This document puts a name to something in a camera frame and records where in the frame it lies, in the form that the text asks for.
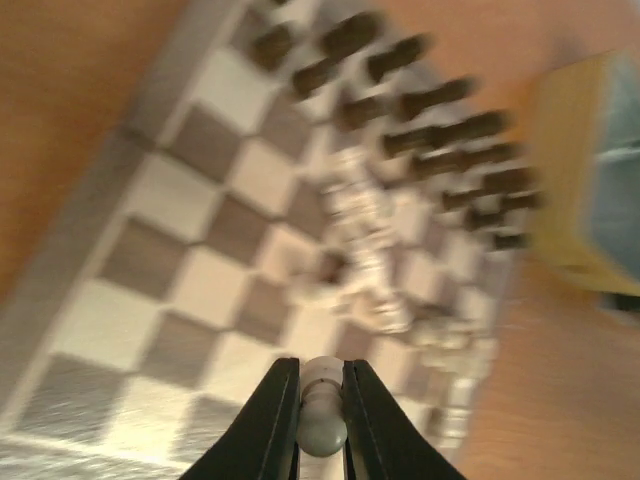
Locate wooden chess board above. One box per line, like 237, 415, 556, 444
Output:
1, 1, 528, 479

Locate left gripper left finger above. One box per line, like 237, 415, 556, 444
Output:
182, 358, 300, 480

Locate white chess pawn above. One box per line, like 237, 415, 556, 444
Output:
296, 356, 348, 458

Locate silver open tin box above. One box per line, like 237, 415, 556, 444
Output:
527, 51, 639, 296

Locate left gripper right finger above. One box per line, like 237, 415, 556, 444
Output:
342, 360, 465, 480

